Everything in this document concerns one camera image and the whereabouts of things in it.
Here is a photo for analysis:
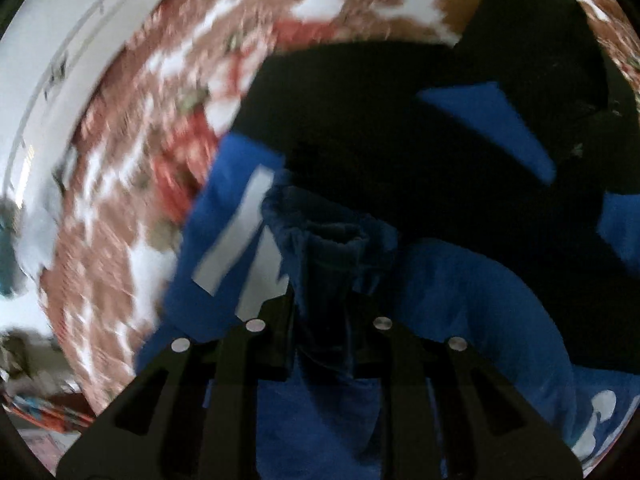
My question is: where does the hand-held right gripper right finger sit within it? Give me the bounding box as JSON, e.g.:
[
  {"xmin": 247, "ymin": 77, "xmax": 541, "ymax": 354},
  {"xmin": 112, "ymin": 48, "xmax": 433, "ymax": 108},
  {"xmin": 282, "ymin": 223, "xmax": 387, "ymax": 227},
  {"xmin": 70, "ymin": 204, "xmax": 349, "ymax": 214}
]
[{"xmin": 349, "ymin": 294, "xmax": 584, "ymax": 480}]

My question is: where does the teal cloth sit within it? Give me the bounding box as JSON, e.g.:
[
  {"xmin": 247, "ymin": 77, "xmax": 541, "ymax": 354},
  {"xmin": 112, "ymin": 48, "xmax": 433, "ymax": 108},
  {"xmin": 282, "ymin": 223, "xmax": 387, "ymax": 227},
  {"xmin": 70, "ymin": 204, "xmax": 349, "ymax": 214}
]
[{"xmin": 0, "ymin": 199, "xmax": 32, "ymax": 297}]

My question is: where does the blue and black jacket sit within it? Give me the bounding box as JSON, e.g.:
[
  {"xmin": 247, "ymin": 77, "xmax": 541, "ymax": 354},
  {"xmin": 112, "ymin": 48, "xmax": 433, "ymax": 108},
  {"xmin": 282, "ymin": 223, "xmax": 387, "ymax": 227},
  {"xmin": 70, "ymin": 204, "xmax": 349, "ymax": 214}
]
[{"xmin": 134, "ymin": 0, "xmax": 640, "ymax": 480}]

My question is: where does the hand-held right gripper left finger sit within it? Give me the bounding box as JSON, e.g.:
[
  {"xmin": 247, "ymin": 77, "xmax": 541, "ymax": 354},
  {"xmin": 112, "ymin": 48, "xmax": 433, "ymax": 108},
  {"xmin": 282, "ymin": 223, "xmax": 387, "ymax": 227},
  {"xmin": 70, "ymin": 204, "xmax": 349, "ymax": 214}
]
[{"xmin": 55, "ymin": 287, "xmax": 297, "ymax": 480}]

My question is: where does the brown white floral blanket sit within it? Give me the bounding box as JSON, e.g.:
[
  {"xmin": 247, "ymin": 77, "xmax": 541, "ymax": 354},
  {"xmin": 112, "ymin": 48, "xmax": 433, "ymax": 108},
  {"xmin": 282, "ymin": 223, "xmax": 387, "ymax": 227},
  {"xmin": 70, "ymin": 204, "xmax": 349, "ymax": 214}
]
[{"xmin": 39, "ymin": 0, "xmax": 640, "ymax": 417}]

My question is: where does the white panelled door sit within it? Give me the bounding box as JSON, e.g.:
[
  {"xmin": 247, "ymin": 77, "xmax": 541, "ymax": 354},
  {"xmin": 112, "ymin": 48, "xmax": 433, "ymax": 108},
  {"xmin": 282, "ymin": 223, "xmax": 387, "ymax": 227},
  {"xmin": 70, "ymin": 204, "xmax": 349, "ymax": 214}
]
[{"xmin": 0, "ymin": 0, "xmax": 187, "ymax": 211}]

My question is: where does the colourful printed cloth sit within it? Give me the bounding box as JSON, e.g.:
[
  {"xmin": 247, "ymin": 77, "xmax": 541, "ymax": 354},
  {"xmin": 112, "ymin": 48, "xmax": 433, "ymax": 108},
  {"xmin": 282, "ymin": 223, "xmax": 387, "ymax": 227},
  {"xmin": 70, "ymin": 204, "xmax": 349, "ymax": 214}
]
[{"xmin": 4, "ymin": 389, "xmax": 97, "ymax": 436}]

